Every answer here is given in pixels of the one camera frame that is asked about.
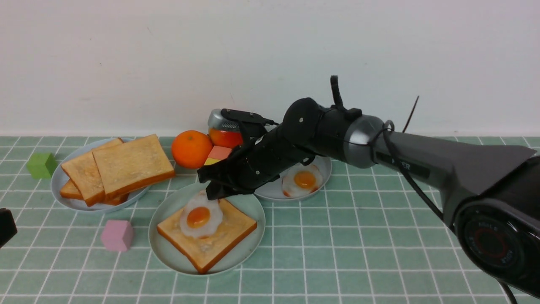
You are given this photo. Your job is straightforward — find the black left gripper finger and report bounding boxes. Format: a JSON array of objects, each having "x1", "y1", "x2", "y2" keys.
[{"x1": 0, "y1": 208, "x2": 18, "y2": 248}]

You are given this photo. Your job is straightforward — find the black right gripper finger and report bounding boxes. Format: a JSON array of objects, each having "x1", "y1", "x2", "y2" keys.
[
  {"x1": 197, "y1": 163, "x2": 237, "y2": 185},
  {"x1": 206, "y1": 182, "x2": 249, "y2": 201}
]

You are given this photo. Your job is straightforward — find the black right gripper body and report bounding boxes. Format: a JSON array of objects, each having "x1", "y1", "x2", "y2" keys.
[{"x1": 219, "y1": 125, "x2": 316, "y2": 194}]

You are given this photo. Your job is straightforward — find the fried egg moved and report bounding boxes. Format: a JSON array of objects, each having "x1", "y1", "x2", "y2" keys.
[{"x1": 178, "y1": 190, "x2": 224, "y2": 239}]

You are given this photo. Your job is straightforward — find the toast slice moved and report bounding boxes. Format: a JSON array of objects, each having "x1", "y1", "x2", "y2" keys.
[
  {"x1": 157, "y1": 199, "x2": 258, "y2": 274},
  {"x1": 93, "y1": 134, "x2": 176, "y2": 201}
]

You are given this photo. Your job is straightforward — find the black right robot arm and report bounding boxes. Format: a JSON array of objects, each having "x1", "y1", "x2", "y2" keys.
[{"x1": 197, "y1": 98, "x2": 540, "y2": 298}]

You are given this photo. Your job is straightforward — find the yellow cube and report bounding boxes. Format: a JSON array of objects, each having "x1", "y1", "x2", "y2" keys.
[{"x1": 204, "y1": 158, "x2": 220, "y2": 166}]

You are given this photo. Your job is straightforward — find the salmon pink cube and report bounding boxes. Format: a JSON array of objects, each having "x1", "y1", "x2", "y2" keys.
[{"x1": 208, "y1": 146, "x2": 232, "y2": 161}]

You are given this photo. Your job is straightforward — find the grey egg plate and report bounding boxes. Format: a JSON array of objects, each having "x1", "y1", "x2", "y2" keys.
[{"x1": 255, "y1": 156, "x2": 332, "y2": 201}]

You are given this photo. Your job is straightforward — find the orange fruit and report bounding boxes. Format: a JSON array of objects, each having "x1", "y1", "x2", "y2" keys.
[{"x1": 170, "y1": 130, "x2": 213, "y2": 169}]

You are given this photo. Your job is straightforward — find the fried egg front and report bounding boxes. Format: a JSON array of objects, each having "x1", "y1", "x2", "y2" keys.
[{"x1": 281, "y1": 164, "x2": 323, "y2": 198}]

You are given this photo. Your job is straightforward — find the pale green centre plate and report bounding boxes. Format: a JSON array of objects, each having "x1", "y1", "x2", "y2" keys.
[{"x1": 148, "y1": 183, "x2": 266, "y2": 277}]

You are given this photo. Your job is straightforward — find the green cube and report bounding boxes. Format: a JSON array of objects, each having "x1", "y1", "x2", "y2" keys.
[{"x1": 26, "y1": 152, "x2": 58, "y2": 179}]

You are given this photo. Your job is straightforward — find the bottom toast slice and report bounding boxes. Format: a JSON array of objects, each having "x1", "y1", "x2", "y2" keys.
[{"x1": 60, "y1": 180, "x2": 129, "y2": 206}]

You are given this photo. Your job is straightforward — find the light blue bread plate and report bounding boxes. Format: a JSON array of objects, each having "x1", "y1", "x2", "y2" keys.
[{"x1": 50, "y1": 138, "x2": 150, "y2": 215}]

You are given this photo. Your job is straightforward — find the toast slice on plate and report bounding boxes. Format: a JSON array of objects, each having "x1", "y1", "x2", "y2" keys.
[{"x1": 61, "y1": 137, "x2": 124, "y2": 206}]

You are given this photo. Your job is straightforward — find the green checkered tablecloth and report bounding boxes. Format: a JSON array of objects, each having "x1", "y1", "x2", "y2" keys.
[{"x1": 0, "y1": 136, "x2": 510, "y2": 304}]

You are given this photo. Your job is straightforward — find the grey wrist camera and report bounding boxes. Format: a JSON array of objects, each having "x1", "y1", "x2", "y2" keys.
[{"x1": 208, "y1": 109, "x2": 275, "y2": 133}]

